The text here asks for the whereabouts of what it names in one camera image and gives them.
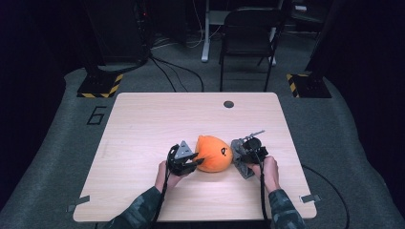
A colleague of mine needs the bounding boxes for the short black floor cable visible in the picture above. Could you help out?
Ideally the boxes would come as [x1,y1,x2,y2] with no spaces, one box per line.
[150,57,179,94]

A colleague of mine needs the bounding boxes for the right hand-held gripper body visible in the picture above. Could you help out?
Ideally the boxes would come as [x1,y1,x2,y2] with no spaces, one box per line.
[241,129,270,165]

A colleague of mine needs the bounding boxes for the left hand-held gripper cable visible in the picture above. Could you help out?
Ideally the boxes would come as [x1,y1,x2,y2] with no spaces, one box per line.
[149,160,171,229]

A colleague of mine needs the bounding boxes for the white desk leg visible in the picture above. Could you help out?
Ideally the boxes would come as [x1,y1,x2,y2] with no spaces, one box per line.
[201,0,212,63]

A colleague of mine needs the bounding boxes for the orange plush toy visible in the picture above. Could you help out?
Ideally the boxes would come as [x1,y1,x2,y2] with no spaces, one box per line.
[194,135,234,174]

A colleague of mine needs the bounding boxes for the long black floor cable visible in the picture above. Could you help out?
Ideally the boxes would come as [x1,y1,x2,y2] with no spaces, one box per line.
[149,55,205,94]

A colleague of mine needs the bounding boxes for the grey tape strip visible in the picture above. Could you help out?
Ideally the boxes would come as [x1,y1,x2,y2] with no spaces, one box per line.
[66,195,91,213]
[299,194,322,204]

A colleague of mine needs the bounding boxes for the black folding chair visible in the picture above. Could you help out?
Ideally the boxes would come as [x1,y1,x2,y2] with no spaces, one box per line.
[219,7,286,94]

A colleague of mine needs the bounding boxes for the black looping floor cable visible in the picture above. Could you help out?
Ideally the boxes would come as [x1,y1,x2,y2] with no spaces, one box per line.
[302,164,351,229]

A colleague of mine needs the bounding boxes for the person's right hand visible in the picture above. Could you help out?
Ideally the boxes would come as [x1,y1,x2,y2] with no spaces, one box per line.
[247,156,281,195]

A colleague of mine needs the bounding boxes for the hand-held gripper cable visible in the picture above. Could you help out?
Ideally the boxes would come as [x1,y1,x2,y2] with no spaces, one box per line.
[253,149,270,224]
[149,160,171,229]

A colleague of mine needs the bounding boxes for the black cabinet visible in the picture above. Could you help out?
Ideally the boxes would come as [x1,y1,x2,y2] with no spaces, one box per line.
[83,0,151,66]

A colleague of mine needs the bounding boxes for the grey terry cloth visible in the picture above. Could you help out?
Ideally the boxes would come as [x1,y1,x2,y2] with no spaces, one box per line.
[230,137,256,179]

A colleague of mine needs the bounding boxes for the white floor cables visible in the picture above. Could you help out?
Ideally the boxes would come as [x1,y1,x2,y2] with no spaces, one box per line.
[152,0,224,51]

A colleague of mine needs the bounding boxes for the right hand-held gripper cable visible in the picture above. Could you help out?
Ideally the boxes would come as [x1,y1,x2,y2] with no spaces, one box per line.
[253,149,270,224]

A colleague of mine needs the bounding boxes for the hazard striped stand base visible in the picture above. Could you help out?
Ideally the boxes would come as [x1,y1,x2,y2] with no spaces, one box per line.
[286,73,332,99]
[76,73,124,99]

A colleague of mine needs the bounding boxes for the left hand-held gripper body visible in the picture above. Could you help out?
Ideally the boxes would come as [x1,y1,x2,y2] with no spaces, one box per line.
[166,140,199,177]

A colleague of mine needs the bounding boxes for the person's left hand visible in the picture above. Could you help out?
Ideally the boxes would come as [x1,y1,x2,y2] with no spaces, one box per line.
[155,159,186,194]

